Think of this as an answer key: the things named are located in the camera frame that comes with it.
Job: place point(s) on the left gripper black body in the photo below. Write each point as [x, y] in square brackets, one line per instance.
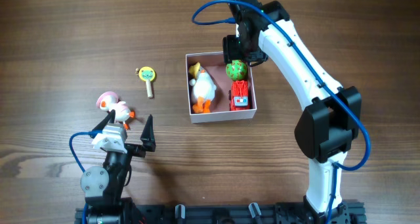
[132, 148]

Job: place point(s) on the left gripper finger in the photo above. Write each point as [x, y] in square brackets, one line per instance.
[147, 137]
[110, 118]

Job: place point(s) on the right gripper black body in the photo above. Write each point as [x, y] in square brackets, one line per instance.
[231, 48]

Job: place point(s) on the pink white duck figurine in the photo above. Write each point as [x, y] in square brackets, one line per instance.
[109, 101]

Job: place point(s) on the green patterned ball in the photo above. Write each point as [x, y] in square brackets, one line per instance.
[236, 70]

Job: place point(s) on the pink cardboard box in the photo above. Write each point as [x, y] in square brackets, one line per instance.
[213, 62]

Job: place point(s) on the red toy fire truck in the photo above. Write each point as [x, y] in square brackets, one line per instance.
[239, 96]

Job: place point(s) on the white yellow plush duck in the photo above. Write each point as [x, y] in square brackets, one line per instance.
[203, 89]

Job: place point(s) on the yellow wooden rattle toy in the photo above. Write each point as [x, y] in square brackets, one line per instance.
[147, 75]

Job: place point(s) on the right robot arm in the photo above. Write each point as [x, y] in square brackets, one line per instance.
[330, 120]

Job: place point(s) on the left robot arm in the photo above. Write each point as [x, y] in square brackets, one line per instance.
[103, 185]

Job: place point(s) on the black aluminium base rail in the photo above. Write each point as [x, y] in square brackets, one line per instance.
[293, 212]

